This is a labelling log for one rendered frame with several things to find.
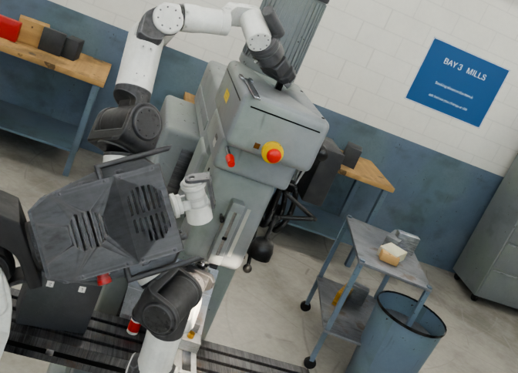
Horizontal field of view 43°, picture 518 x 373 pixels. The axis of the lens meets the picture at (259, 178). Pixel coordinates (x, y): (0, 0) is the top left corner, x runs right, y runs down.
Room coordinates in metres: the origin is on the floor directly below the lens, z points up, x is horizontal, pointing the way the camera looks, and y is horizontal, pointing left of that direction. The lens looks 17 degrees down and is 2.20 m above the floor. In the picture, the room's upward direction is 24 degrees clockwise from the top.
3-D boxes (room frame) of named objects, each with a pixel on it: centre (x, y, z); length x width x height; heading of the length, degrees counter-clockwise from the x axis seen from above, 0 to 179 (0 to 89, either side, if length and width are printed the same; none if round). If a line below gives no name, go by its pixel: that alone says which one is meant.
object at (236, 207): (1.85, 0.03, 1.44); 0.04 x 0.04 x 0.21; 15
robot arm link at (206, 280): (1.86, 0.06, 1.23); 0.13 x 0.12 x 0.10; 88
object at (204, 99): (2.44, 0.19, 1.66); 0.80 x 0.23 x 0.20; 15
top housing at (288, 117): (1.97, 0.06, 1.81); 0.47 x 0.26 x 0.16; 15
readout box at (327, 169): (2.33, -0.19, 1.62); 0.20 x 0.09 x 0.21; 15
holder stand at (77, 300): (1.85, 0.44, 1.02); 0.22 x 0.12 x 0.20; 116
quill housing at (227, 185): (1.96, 0.06, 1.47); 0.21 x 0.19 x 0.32; 105
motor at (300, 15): (2.20, 0.12, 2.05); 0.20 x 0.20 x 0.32
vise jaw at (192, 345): (1.90, 0.03, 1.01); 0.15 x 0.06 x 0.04; 103
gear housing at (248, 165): (2.00, 0.07, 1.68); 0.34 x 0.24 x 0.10; 15
